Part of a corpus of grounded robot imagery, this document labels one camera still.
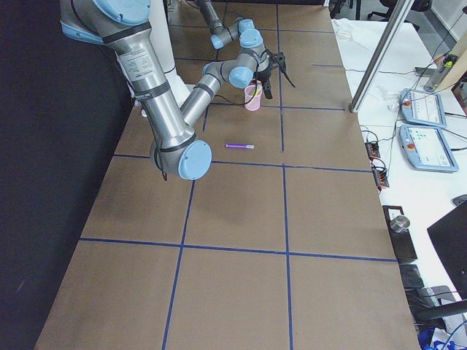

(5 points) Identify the orange black usb hub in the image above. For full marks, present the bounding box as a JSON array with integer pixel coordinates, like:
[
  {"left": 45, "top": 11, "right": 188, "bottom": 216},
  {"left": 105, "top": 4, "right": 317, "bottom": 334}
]
[{"left": 365, "top": 141, "right": 380, "bottom": 160}]

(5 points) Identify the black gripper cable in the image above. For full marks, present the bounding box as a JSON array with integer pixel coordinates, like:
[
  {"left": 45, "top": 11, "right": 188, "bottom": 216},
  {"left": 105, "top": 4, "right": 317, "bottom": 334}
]
[{"left": 215, "top": 50, "right": 296, "bottom": 107}]

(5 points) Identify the teach pendant far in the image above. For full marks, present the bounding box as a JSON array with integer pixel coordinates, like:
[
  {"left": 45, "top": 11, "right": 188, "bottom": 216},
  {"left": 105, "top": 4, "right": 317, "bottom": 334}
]
[{"left": 399, "top": 88, "right": 447, "bottom": 128}]

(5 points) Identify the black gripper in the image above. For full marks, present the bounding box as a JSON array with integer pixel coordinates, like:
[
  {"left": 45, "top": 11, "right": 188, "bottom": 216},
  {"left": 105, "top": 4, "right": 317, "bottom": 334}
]
[{"left": 257, "top": 50, "right": 287, "bottom": 99}]

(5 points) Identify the pink mesh pen holder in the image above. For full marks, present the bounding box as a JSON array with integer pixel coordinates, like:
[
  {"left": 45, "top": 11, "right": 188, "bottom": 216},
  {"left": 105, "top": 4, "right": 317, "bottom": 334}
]
[{"left": 244, "top": 85, "right": 263, "bottom": 112}]

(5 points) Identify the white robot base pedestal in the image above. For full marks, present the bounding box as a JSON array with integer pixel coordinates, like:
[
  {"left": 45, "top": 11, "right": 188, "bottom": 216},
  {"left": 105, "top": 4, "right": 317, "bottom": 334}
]
[{"left": 148, "top": 0, "right": 190, "bottom": 107}]

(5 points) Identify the aluminium frame post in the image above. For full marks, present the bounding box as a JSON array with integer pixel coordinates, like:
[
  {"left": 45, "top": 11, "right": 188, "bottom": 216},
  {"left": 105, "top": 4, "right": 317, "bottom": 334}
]
[{"left": 349, "top": 0, "right": 414, "bottom": 113}]

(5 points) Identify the steel cup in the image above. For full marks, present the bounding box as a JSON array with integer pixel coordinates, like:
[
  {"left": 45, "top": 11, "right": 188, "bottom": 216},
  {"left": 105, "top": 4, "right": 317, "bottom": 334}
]
[{"left": 390, "top": 215, "right": 410, "bottom": 233}]

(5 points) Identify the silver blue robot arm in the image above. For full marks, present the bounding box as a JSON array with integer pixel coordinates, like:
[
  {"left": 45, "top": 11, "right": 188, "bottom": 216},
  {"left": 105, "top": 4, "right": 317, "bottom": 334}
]
[
  {"left": 195, "top": 0, "right": 255, "bottom": 50},
  {"left": 60, "top": 1, "right": 286, "bottom": 180}
]

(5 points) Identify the teach pendant near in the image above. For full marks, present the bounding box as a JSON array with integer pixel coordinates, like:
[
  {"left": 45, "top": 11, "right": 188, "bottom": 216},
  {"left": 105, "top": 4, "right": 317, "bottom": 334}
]
[{"left": 398, "top": 125, "right": 459, "bottom": 173}]

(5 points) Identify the black monitor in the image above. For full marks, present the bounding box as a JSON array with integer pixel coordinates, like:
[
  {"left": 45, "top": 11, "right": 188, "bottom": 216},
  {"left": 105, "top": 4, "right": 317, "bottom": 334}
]
[{"left": 428, "top": 204, "right": 467, "bottom": 299}]

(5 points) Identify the purple marker pen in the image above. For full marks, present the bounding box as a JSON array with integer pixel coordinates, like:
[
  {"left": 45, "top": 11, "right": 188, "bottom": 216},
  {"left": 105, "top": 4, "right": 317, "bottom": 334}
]
[{"left": 225, "top": 144, "right": 255, "bottom": 149}]

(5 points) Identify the teach pendant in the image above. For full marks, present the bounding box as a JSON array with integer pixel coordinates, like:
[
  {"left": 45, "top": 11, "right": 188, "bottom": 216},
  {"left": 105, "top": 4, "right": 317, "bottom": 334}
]
[
  {"left": 399, "top": 88, "right": 447, "bottom": 128},
  {"left": 398, "top": 125, "right": 459, "bottom": 173}
]

